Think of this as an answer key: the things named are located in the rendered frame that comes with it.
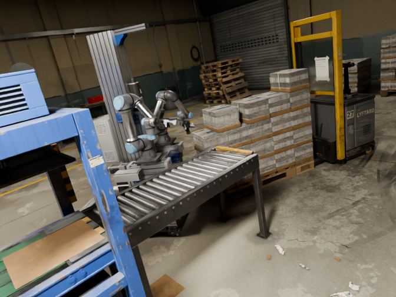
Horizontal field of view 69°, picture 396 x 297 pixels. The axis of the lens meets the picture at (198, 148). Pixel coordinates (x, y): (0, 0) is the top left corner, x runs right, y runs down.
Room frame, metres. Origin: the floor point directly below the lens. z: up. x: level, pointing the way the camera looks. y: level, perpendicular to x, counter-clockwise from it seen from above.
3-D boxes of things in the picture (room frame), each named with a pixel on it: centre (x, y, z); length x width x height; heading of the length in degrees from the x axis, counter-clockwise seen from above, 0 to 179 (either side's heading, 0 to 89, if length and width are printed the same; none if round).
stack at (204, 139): (3.33, -0.57, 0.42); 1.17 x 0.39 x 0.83; 109
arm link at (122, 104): (2.60, 0.58, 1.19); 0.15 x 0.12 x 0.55; 140
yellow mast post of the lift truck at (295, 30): (4.02, -1.56, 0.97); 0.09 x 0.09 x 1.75; 19
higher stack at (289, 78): (3.56, -1.25, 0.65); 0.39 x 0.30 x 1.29; 19
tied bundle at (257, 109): (3.38, -0.69, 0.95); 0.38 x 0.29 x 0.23; 20
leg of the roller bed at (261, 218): (2.28, -0.45, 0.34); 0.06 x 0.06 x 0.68; 40
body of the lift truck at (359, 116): (3.82, -2.02, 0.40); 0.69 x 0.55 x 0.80; 19
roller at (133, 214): (1.77, 0.56, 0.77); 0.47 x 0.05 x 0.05; 40
